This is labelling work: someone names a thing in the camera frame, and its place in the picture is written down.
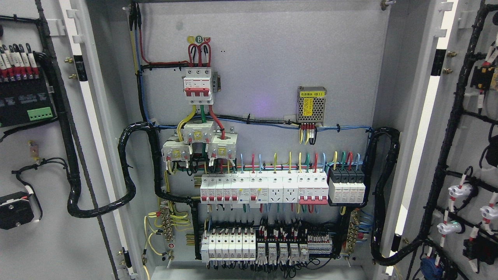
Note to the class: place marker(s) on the brass ground bar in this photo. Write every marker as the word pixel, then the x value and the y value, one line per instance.
pixel 167 227
pixel 352 233

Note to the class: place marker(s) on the brass ground bar left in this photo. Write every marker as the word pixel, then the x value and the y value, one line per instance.
pixel 167 227

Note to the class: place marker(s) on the relay and terminal row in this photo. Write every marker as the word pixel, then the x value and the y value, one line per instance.
pixel 286 245

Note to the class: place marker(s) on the white current transformer cluster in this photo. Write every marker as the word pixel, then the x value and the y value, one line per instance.
pixel 199 135

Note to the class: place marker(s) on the white small breaker row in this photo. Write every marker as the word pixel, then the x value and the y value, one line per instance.
pixel 234 189

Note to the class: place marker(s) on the metal mesh power supply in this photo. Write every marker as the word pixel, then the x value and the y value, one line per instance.
pixel 311 104

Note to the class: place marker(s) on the white sockets and red breaker row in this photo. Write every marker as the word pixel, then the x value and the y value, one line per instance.
pixel 304 188

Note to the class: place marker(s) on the red three pole main breaker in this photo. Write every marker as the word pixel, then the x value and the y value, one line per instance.
pixel 200 84

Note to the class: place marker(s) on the grey cabinet door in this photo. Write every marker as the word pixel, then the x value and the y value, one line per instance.
pixel 434 187
pixel 60 246

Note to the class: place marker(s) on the black meter rear housing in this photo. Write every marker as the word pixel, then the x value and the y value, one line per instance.
pixel 25 101

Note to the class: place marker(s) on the black selector switch rear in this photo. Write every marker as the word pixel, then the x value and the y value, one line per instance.
pixel 15 210

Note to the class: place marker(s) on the black white surge protector block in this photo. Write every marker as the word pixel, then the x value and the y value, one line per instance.
pixel 346 188

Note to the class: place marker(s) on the brass ground bar right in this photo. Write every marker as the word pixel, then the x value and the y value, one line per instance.
pixel 352 233

